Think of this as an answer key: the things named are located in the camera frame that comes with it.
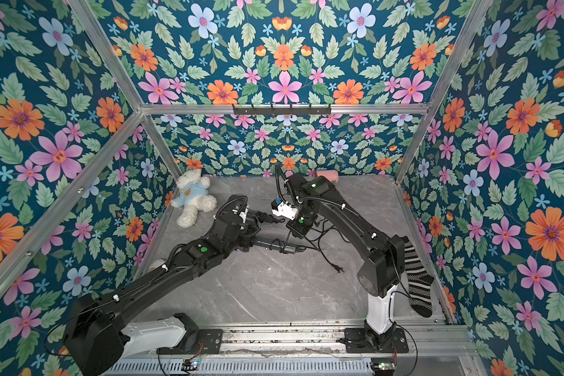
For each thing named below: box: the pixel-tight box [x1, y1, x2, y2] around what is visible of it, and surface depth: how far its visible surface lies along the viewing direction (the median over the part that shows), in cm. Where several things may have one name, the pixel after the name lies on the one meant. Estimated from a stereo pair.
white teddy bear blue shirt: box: [170, 169, 217, 229], surface depth 106 cm
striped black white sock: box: [401, 235, 435, 318], surface depth 83 cm
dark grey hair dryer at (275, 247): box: [252, 239, 297, 255], surface depth 80 cm
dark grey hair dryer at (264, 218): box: [254, 210, 277, 224], surface depth 103 cm
